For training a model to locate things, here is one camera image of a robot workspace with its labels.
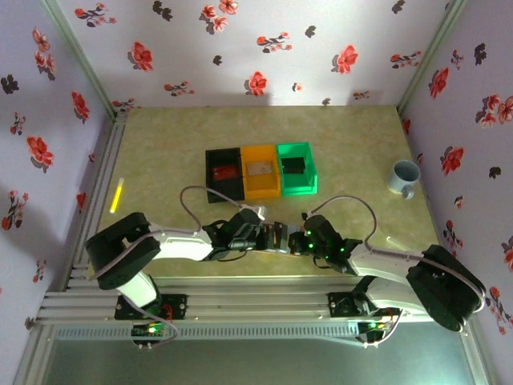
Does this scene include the aluminium side rail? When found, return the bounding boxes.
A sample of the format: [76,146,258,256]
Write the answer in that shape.
[66,111,129,278]

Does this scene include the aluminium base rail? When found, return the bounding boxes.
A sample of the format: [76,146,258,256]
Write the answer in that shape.
[38,274,478,326]

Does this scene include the slotted grey cable duct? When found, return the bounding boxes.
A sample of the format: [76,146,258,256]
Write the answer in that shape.
[54,320,362,342]

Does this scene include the black plastic bin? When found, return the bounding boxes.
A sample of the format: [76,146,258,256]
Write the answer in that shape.
[204,147,246,204]

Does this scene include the grey card holder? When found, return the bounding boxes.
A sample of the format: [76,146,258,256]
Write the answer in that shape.
[262,219,305,258]

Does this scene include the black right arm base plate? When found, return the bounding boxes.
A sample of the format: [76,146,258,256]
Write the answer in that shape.
[327,291,362,318]

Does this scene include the left circuit board green light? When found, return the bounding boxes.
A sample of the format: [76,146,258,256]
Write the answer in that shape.
[131,323,169,338]

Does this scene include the right aluminium corner post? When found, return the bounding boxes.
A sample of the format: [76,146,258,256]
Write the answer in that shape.
[396,0,468,116]

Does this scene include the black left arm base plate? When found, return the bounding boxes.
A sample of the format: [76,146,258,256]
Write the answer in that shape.
[115,294,189,321]

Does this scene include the right circuit board green light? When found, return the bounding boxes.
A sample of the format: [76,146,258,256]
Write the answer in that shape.
[357,319,394,334]

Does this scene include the silver beige card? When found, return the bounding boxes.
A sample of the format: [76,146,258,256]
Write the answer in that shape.
[244,160,274,177]

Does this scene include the grey right arm cable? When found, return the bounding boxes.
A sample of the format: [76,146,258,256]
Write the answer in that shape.
[300,195,488,348]

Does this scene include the light blue ceramic mug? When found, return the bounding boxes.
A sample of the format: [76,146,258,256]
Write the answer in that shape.
[386,159,422,201]

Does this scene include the orange plastic bin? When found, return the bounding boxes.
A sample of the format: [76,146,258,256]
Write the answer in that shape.
[240,144,282,201]

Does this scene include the yellow highlighter pen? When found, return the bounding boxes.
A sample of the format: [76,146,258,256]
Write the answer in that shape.
[109,177,126,215]

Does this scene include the aluminium corner post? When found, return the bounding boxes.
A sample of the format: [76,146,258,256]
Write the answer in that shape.
[396,0,468,116]
[39,0,123,120]

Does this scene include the circuit board green light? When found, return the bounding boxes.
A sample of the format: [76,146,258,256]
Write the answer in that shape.
[357,319,394,334]
[131,323,169,338]

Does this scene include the black card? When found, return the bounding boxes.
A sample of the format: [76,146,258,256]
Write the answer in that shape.
[281,156,308,176]

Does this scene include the left aluminium corner post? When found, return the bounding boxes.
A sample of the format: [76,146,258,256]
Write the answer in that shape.
[39,0,123,120]

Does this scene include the green plastic bin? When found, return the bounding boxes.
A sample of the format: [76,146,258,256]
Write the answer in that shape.
[275,141,321,197]

